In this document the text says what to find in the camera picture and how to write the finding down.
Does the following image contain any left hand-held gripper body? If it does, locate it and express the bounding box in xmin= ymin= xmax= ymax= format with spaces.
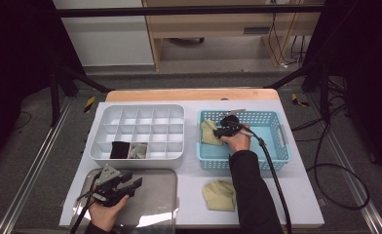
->
xmin=91 ymin=164 xmax=136 ymax=208

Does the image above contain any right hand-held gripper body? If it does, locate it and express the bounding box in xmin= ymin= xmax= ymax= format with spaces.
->
xmin=218 ymin=108 xmax=247 ymax=137

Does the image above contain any translucent grey box lid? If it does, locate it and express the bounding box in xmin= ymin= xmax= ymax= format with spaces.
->
xmin=69 ymin=168 xmax=179 ymax=234

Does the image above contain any grey sock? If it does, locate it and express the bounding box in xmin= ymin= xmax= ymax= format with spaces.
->
xmin=129 ymin=141 xmax=149 ymax=160

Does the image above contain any blue perforated plastic basket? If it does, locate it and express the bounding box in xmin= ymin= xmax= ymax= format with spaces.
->
xmin=196 ymin=109 xmax=290 ymax=172

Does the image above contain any white divided storage box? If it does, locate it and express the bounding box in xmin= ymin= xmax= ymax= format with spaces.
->
xmin=89 ymin=103 xmax=186 ymax=170

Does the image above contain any person's right hand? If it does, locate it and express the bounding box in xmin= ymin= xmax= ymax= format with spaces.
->
xmin=220 ymin=125 xmax=252 ymax=153

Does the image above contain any person's left hand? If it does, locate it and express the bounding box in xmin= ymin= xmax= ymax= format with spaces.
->
xmin=88 ymin=194 xmax=131 ymax=232

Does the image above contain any yellow black floor tape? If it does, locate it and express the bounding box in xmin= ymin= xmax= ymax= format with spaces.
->
xmin=83 ymin=96 xmax=96 ymax=114
xmin=290 ymin=93 xmax=310 ymax=108

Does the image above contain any black metal stand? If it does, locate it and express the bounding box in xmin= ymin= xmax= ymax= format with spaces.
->
xmin=265 ymin=61 xmax=331 ymax=125
xmin=49 ymin=58 xmax=114 ymax=128

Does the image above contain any wooden desk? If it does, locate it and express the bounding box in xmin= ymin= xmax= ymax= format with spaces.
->
xmin=141 ymin=0 xmax=326 ymax=71

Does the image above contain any black horizontal bar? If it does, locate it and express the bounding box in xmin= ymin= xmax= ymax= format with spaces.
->
xmin=57 ymin=4 xmax=325 ymax=18

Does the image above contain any white cabinet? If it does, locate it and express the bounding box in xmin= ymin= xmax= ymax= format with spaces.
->
xmin=53 ymin=0 xmax=155 ymax=67

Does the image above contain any black curtain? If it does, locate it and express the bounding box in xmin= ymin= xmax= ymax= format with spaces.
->
xmin=304 ymin=0 xmax=382 ymax=179
xmin=0 ymin=0 xmax=86 ymax=170

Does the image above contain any right hand-held gripper cable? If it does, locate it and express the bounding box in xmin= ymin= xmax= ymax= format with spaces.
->
xmin=242 ymin=128 xmax=293 ymax=234

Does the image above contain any straight black floor cable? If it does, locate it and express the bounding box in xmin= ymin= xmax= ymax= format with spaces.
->
xmin=290 ymin=103 xmax=348 ymax=143

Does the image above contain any aluminium floor rail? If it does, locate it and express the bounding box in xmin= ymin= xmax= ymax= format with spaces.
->
xmin=307 ymin=94 xmax=382 ymax=234
xmin=0 ymin=97 xmax=75 ymax=234

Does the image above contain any black hanging cable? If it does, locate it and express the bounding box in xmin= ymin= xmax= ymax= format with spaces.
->
xmin=268 ymin=13 xmax=283 ymax=64

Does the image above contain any yellow hanging cable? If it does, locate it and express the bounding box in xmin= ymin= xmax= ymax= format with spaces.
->
xmin=278 ymin=9 xmax=302 ymax=67

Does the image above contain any thin black floor cable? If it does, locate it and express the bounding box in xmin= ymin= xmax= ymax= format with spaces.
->
xmin=12 ymin=111 xmax=32 ymax=132

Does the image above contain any looped black floor cable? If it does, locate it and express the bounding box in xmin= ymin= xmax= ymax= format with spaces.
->
xmin=309 ymin=123 xmax=371 ymax=212

